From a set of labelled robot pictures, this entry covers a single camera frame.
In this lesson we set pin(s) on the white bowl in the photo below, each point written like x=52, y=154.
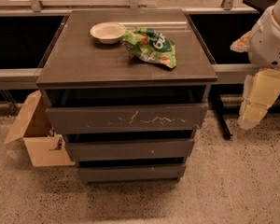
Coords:
x=108, y=32

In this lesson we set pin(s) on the grey middle drawer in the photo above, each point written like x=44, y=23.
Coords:
x=109, y=151

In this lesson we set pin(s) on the dark grey drawer cabinet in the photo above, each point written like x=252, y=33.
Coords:
x=83, y=72

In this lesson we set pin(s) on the grey top drawer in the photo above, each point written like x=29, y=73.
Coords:
x=123, y=119

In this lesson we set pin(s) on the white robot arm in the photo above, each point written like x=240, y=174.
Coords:
x=262, y=43

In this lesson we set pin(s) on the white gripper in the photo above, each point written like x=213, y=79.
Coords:
x=268, y=42

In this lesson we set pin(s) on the metal window railing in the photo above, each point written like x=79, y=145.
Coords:
x=130, y=0

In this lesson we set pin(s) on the black table with legs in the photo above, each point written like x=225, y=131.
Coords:
x=228, y=75

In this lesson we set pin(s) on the green chip bag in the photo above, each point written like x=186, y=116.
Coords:
x=150, y=46

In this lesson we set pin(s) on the open cardboard box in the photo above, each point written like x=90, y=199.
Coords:
x=32, y=126

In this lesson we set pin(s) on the grey drawer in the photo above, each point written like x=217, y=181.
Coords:
x=123, y=119
x=131, y=173
x=109, y=151

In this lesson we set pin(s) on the grey bottom drawer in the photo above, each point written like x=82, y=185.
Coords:
x=131, y=173

